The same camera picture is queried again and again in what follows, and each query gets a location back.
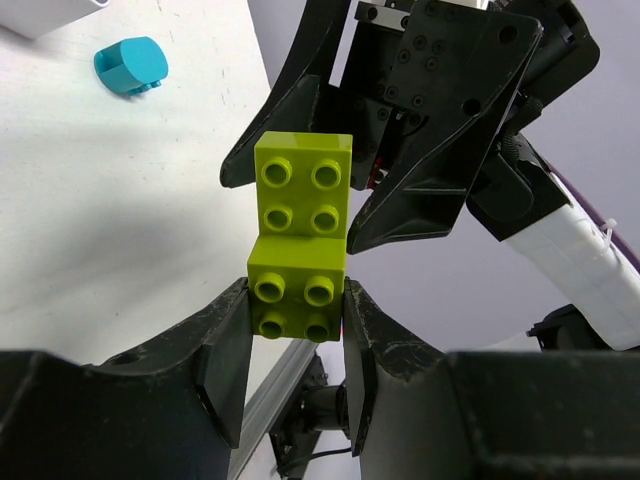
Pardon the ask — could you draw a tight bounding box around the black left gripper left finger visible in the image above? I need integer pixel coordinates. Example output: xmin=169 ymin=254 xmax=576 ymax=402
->
xmin=1 ymin=279 xmax=253 ymax=479

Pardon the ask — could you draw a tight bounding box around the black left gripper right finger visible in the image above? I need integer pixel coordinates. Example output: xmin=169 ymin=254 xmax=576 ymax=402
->
xmin=343 ymin=279 xmax=639 ymax=479

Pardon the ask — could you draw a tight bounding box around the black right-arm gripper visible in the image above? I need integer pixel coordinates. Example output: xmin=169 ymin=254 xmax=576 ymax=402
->
xmin=220 ymin=1 xmax=600 ymax=254

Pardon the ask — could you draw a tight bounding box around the lime green lego brick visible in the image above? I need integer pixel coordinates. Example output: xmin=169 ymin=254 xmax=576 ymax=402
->
xmin=247 ymin=131 xmax=353 ymax=343

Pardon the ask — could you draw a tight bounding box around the teal rounded lego brick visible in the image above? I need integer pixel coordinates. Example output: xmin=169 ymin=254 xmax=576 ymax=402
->
xmin=94 ymin=36 xmax=169 ymax=96

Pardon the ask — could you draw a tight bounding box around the white divided container right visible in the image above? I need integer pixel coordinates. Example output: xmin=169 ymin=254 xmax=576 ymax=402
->
xmin=1 ymin=0 xmax=110 ymax=40

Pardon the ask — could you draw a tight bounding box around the aluminium table rail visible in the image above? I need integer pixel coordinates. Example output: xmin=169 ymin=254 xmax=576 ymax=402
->
xmin=227 ymin=338 xmax=317 ymax=479

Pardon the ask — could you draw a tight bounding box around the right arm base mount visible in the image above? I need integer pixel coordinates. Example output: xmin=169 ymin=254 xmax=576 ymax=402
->
xmin=269 ymin=354 xmax=351 ymax=479

